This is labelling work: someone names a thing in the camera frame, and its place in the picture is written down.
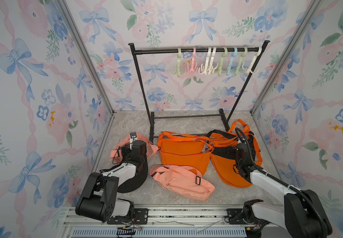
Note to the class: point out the orange bag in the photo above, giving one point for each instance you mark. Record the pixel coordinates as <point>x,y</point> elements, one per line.
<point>226,168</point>
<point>175,137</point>
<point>194,154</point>

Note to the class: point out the black strap bag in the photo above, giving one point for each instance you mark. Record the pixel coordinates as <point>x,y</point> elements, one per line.
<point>226,145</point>

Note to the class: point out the pink bag with buckle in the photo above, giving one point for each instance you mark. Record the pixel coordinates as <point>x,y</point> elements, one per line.
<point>117,154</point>

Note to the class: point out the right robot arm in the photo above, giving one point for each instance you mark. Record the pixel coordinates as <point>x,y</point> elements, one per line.
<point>301,214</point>

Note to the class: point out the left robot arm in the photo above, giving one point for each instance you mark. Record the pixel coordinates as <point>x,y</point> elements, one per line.
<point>98,199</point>

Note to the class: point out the pale green hook far left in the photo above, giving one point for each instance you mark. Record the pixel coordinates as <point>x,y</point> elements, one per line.
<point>178,72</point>

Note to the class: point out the pink plastic hook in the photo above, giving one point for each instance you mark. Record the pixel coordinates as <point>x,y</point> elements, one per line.
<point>192,66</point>

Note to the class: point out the white plastic hook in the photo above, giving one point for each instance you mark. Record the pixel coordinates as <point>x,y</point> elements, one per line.
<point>211,68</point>
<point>204,67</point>

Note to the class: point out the green plastic hook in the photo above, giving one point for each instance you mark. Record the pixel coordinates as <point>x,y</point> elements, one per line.
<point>240,63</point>
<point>220,69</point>

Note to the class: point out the white hook far right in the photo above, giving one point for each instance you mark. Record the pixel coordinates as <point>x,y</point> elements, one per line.
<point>249,69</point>

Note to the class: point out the blue plastic hook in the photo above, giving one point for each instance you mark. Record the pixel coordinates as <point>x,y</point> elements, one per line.
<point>232,56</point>

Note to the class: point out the black metal clothes rack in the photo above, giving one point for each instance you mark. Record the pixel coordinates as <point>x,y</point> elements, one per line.
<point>225,120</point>

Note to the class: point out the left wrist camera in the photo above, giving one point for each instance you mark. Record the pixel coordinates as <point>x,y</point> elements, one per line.
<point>132,137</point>

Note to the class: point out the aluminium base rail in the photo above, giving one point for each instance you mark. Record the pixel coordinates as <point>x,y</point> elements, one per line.
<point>166,221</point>

